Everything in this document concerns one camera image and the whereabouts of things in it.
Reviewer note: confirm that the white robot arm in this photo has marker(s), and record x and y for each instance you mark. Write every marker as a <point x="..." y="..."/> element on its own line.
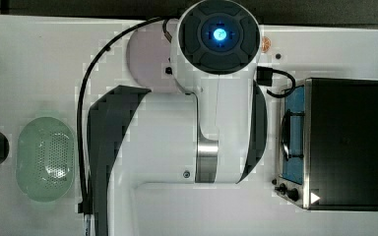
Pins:
<point x="211" y="129"/>

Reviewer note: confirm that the green oval strainer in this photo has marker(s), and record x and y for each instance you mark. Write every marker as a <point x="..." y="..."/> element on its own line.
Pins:
<point x="45" y="159"/>

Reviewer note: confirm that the lilac plate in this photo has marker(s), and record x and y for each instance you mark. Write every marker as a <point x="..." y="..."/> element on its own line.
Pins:
<point x="148" y="53"/>

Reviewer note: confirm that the orange slice toy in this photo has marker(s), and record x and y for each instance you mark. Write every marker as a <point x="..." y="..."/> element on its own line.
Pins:
<point x="266" y="44"/>

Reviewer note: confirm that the black and steel toaster oven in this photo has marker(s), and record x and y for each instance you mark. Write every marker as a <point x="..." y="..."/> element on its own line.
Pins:
<point x="329" y="145"/>

